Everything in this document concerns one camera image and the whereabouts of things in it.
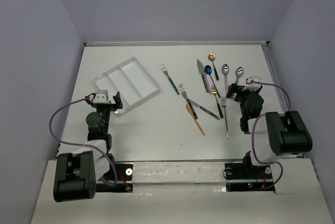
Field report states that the long silver fork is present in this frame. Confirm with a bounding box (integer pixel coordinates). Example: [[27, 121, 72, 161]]
[[221, 96, 229, 139]]

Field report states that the gold fork teal handle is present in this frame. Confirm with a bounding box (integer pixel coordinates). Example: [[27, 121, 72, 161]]
[[211, 86, 224, 118]]

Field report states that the silver spoon teal handle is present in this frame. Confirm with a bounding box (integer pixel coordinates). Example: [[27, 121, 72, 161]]
[[235, 66, 244, 84]]

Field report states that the silver spoon pink handle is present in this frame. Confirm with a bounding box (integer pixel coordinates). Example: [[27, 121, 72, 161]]
[[221, 63, 229, 94]]

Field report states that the gold spoon teal handle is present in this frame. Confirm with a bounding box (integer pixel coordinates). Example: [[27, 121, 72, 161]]
[[208, 53, 219, 81]]

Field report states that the knife with teal handle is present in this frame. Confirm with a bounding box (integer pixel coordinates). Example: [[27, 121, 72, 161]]
[[189, 99, 220, 120]]

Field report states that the fork with black handle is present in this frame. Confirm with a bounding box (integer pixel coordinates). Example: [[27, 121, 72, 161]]
[[178, 83, 198, 119]]

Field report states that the fork with teal handle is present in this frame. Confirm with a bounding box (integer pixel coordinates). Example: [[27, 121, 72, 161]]
[[160, 64, 180, 95]]

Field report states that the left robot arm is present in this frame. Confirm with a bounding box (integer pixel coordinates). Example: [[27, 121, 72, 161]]
[[49, 90, 123, 203]]

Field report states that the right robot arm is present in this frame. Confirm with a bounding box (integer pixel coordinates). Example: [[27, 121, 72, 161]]
[[222, 79, 312, 180]]

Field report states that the white divided cutlery tray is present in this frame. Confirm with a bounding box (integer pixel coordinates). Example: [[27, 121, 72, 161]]
[[93, 57, 160, 117]]

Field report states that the blue spoon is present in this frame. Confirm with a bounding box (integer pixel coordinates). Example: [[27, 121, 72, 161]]
[[204, 65, 221, 98]]

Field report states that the orange plastic knife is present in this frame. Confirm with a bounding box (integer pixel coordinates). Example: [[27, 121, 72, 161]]
[[185, 104, 205, 136]]

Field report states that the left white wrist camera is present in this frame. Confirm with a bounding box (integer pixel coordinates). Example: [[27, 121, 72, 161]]
[[90, 90, 110, 104]]

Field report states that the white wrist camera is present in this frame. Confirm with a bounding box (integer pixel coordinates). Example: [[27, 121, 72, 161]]
[[245, 76, 261, 91], [90, 90, 110, 104]]

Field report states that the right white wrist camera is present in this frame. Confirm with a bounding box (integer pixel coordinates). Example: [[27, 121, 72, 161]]
[[245, 76, 261, 91]]

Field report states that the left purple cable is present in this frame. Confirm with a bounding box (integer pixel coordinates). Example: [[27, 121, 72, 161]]
[[49, 96, 117, 187]]

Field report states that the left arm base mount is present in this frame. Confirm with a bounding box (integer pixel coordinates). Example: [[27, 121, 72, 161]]
[[97, 162, 133, 193]]

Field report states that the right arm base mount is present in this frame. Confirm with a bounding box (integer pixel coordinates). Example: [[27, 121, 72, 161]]
[[222, 162, 275, 192]]

